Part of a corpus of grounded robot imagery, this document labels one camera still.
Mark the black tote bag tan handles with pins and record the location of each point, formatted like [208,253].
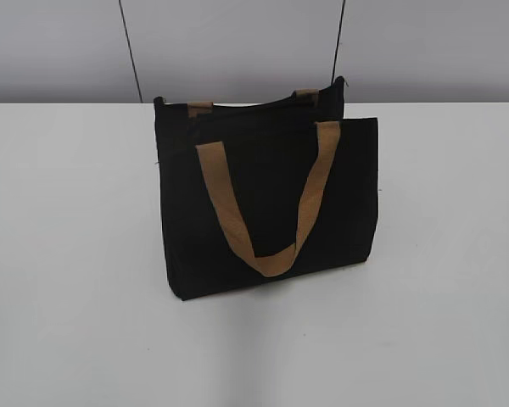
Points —
[266,192]

